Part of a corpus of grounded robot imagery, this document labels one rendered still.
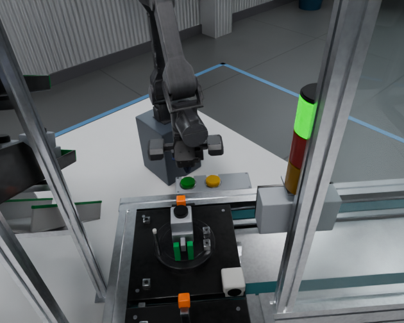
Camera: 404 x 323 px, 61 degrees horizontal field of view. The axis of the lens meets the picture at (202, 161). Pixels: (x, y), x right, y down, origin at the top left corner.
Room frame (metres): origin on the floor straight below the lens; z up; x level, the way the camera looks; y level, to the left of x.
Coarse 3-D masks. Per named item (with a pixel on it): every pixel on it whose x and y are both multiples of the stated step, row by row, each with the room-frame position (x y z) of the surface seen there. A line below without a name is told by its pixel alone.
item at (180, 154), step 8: (176, 136) 0.65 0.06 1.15; (176, 144) 0.64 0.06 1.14; (184, 144) 0.64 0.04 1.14; (176, 152) 0.62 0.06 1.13; (184, 152) 0.62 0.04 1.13; (192, 152) 0.62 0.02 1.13; (200, 152) 0.61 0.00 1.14; (176, 160) 0.60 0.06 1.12; (184, 160) 0.60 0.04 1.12; (192, 160) 0.60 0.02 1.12
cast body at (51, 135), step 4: (44, 128) 0.53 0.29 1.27; (48, 132) 0.53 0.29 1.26; (52, 132) 0.53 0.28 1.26; (20, 136) 0.51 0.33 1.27; (24, 136) 0.51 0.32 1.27; (48, 136) 0.52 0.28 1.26; (52, 136) 0.53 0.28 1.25; (20, 140) 0.51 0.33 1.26; (24, 140) 0.50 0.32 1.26; (52, 140) 0.52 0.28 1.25; (28, 144) 0.50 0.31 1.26; (52, 144) 0.52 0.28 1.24; (56, 148) 0.53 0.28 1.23; (60, 148) 0.53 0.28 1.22; (56, 152) 0.52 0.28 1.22; (60, 152) 0.53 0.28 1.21; (56, 156) 0.52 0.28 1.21
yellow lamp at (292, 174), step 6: (288, 162) 0.36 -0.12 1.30; (288, 168) 0.36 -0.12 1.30; (294, 168) 0.35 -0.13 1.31; (288, 174) 0.36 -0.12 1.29; (294, 174) 0.35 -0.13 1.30; (288, 180) 0.35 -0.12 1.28; (294, 180) 0.34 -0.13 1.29; (288, 186) 0.35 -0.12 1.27; (294, 186) 0.34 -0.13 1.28; (294, 192) 0.34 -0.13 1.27
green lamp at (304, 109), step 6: (300, 96) 0.36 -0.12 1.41; (300, 102) 0.36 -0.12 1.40; (306, 102) 0.35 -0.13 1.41; (300, 108) 0.36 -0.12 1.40; (306, 108) 0.35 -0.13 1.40; (312, 108) 0.34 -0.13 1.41; (300, 114) 0.35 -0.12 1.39; (306, 114) 0.35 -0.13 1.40; (300, 120) 0.35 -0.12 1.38; (306, 120) 0.34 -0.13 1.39; (294, 126) 0.36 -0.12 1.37; (300, 126) 0.35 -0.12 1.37; (306, 126) 0.34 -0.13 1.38; (300, 132) 0.35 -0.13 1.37; (306, 132) 0.34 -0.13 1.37; (306, 138) 0.34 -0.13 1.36
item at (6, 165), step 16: (16, 144) 0.40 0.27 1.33; (0, 160) 0.36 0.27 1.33; (16, 160) 0.39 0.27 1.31; (32, 160) 0.42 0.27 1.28; (64, 160) 0.49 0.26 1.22; (0, 176) 0.35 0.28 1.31; (16, 176) 0.38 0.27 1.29; (32, 176) 0.40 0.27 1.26; (0, 192) 0.34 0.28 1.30; (16, 192) 0.36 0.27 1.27
